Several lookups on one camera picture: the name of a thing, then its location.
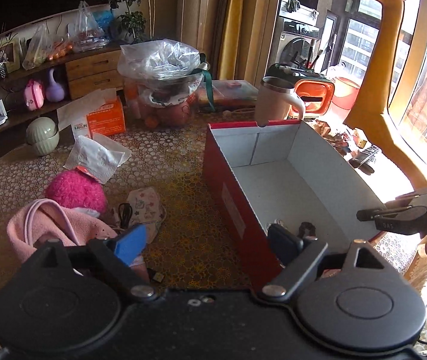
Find yellow curtain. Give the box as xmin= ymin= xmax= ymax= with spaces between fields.
xmin=216 ymin=0 xmax=243 ymax=80

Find purple vase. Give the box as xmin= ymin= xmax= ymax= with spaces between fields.
xmin=45 ymin=68 xmax=65 ymax=102

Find orange white tissue box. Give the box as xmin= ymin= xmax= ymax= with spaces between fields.
xmin=57 ymin=88 xmax=126 ymax=138

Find framed picture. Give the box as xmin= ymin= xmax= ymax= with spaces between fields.
xmin=0 ymin=39 xmax=20 ymax=73

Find front-load washing machine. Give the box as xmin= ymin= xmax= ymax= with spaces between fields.
xmin=274 ymin=17 xmax=319 ymax=66

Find red plastic bucket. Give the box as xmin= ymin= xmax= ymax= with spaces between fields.
xmin=332 ymin=77 xmax=360 ymax=111

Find pink round pouch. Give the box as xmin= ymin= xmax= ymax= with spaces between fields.
xmin=23 ymin=79 xmax=45 ymax=111

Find plastic bag with fruit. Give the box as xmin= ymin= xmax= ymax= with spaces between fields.
xmin=22 ymin=22 xmax=53 ymax=71

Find crumpled brown wrappers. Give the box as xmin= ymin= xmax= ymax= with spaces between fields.
xmin=309 ymin=119 xmax=368 ymax=157

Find pink fleece cloth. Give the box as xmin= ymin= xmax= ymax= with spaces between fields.
xmin=7 ymin=198 xmax=117 ymax=263

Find plastic bag with blue items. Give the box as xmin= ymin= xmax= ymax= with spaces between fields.
xmin=68 ymin=1 xmax=114 ymax=53

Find clear plastic bag on basket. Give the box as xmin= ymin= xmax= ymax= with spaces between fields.
xmin=117 ymin=39 xmax=201 ymax=80

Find clear plastic bead box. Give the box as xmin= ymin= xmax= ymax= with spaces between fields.
xmin=193 ymin=80 xmax=258 ymax=111

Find beige steel travel mug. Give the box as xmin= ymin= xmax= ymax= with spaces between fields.
xmin=254 ymin=76 xmax=306 ymax=127

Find black remote control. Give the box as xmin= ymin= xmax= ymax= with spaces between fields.
xmin=348 ymin=145 xmax=381 ymax=168

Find yellow giraffe shaped chair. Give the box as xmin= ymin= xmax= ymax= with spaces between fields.
xmin=344 ymin=0 xmax=427 ymax=189

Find green ceramic round jar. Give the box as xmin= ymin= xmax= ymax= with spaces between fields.
xmin=26 ymin=117 xmax=59 ymax=157

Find red white cardboard shoebox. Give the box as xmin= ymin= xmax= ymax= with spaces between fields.
xmin=203 ymin=121 xmax=383 ymax=290

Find pink fluffy plush toy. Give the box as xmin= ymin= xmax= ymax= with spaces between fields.
xmin=45 ymin=170 xmax=108 ymax=214

